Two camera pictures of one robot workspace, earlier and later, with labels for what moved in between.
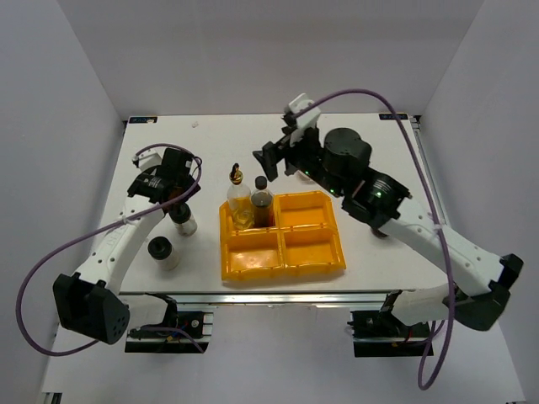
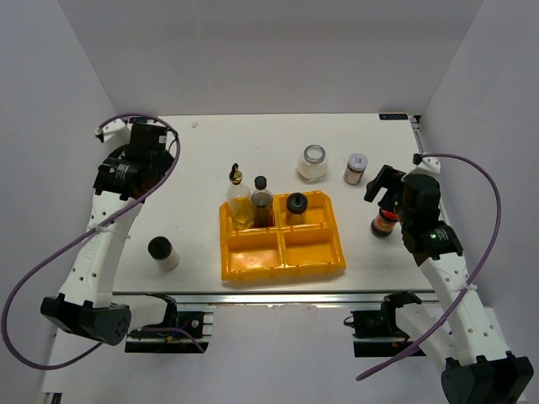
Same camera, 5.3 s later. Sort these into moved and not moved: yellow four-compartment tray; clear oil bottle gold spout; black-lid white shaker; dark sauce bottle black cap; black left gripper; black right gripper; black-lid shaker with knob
Moved: black right gripper; black left gripper; black-lid shaker with knob
Not moved: yellow four-compartment tray; clear oil bottle gold spout; black-lid white shaker; dark sauce bottle black cap
